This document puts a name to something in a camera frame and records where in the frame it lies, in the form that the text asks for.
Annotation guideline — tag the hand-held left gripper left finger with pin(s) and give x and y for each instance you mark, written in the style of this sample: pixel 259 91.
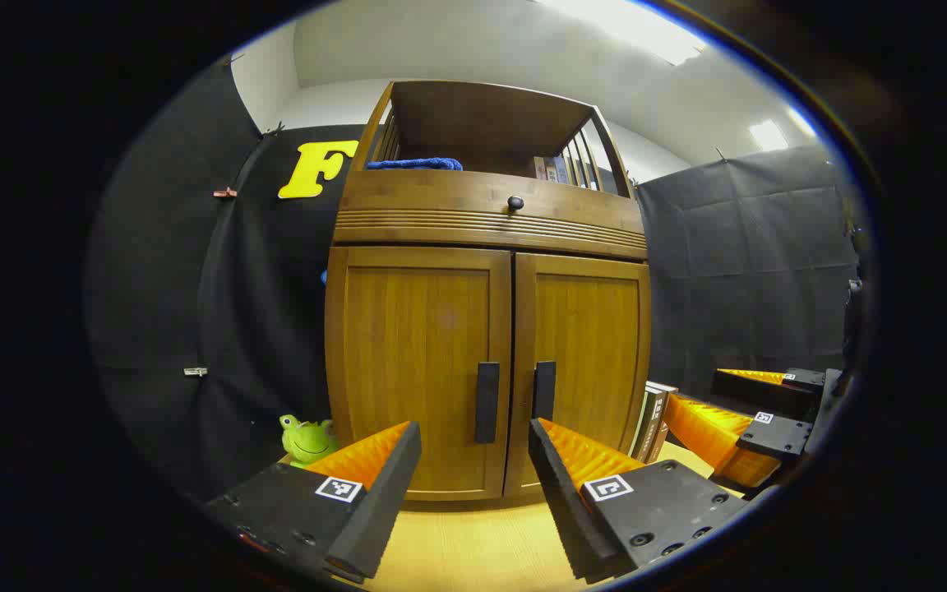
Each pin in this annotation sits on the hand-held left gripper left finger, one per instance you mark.
pixel 383 501

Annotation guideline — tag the slim brown book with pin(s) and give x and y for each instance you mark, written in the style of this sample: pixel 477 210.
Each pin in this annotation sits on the slim brown book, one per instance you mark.
pixel 661 440

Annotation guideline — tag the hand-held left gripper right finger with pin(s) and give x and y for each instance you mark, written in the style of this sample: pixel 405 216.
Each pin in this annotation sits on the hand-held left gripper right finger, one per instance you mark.
pixel 560 501

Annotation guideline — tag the wooden cabinet door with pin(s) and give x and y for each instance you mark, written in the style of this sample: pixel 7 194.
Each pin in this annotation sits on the wooden cabinet door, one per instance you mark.
pixel 597 345
pixel 416 353

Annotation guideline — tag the wooden cabinet drawer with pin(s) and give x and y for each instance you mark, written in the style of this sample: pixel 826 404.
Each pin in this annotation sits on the wooden cabinet drawer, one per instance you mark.
pixel 424 193

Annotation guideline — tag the blue folded cloth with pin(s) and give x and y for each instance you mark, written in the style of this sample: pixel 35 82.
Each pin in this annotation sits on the blue folded cloth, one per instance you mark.
pixel 412 164

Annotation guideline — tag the wooden double-door shoe cabinet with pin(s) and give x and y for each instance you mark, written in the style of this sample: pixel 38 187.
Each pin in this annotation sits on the wooden double-door shoe cabinet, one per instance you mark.
pixel 482 115

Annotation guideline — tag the dark book white label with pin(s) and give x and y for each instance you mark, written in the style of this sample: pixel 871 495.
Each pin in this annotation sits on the dark book white label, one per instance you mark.
pixel 646 419

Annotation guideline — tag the copper clip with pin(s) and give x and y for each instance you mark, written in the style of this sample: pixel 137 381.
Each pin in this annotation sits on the copper clip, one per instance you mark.
pixel 225 193

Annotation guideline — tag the black backdrop cloth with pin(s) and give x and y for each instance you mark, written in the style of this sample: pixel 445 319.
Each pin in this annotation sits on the black backdrop cloth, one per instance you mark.
pixel 268 288

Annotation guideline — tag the green frog plush toy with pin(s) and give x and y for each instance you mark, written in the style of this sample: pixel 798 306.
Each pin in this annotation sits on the green frog plush toy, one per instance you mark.
pixel 307 442

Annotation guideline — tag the small ceiling light panel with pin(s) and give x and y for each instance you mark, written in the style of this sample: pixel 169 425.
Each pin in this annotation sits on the small ceiling light panel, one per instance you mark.
pixel 768 136

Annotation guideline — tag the grey blue book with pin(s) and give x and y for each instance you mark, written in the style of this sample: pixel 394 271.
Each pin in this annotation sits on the grey blue book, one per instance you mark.
pixel 561 170

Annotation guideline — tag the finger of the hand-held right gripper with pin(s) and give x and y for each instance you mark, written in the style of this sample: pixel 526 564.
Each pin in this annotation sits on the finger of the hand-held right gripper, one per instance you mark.
pixel 757 393
pixel 773 436

